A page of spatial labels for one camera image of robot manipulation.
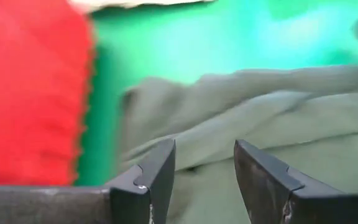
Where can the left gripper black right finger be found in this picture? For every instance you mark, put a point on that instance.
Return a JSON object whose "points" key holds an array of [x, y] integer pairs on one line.
{"points": [[291, 205]]}

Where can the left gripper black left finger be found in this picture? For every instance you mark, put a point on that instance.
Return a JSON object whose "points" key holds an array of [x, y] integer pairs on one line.
{"points": [[73, 205]]}

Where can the dark green garment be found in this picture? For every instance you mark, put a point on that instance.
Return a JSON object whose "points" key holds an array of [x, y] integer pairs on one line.
{"points": [[259, 118]]}

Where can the red plastic bin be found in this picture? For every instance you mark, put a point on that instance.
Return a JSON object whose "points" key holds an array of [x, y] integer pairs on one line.
{"points": [[26, 93]]}

